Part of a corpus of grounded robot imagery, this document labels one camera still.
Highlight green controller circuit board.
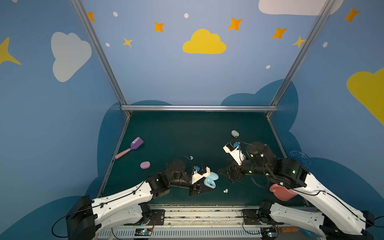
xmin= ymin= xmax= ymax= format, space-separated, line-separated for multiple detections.
xmin=260 ymin=228 xmax=279 ymax=240
xmin=134 ymin=229 xmax=153 ymax=238

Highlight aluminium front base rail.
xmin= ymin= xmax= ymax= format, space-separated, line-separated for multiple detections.
xmin=74 ymin=205 xmax=328 ymax=240

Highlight pink toy watering can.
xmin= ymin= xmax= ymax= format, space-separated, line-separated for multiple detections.
xmin=269 ymin=184 xmax=298 ymax=202

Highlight purple pink toy scoop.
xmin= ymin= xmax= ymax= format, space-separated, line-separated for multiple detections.
xmin=115 ymin=137 xmax=144 ymax=159

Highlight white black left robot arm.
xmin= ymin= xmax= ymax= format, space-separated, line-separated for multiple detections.
xmin=65 ymin=160 xmax=219 ymax=240

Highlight blue toy garden fork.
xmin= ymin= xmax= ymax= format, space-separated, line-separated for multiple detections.
xmin=280 ymin=227 xmax=320 ymax=238

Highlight white earbud charging case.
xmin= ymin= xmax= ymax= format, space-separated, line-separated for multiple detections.
xmin=231 ymin=130 xmax=240 ymax=138

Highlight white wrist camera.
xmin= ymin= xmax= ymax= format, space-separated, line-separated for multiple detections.
xmin=223 ymin=140 xmax=246 ymax=166
xmin=191 ymin=166 xmax=211 ymax=185

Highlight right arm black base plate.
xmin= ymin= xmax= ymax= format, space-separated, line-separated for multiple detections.
xmin=241 ymin=209 xmax=272 ymax=225

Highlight purple earbud charging case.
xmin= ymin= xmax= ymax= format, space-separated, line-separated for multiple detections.
xmin=140 ymin=161 xmax=151 ymax=170

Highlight aluminium right corner post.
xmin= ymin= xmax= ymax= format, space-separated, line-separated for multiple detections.
xmin=266 ymin=0 xmax=337 ymax=119

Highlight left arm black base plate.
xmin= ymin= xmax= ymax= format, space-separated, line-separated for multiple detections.
xmin=124 ymin=210 xmax=166 ymax=226

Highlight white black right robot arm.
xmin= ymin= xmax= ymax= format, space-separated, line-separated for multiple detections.
xmin=219 ymin=140 xmax=375 ymax=240

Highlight aluminium corner post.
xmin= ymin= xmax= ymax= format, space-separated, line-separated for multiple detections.
xmin=71 ymin=0 xmax=127 ymax=107
xmin=266 ymin=0 xmax=337 ymax=119

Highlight aluminium back frame rail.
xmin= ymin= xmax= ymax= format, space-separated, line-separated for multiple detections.
xmin=121 ymin=105 xmax=278 ymax=112

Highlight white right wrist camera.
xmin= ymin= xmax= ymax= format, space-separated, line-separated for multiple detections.
xmin=223 ymin=140 xmax=246 ymax=166

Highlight aluminium left side rail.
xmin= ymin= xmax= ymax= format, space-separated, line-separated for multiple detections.
xmin=97 ymin=117 xmax=131 ymax=197

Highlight aluminium left corner post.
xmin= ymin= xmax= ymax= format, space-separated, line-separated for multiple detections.
xmin=71 ymin=0 xmax=127 ymax=107

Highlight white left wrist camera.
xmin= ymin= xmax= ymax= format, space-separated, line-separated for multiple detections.
xmin=191 ymin=166 xmax=211 ymax=185

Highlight light blue earbud charging case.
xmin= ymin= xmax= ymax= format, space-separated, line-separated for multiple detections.
xmin=204 ymin=172 xmax=219 ymax=189

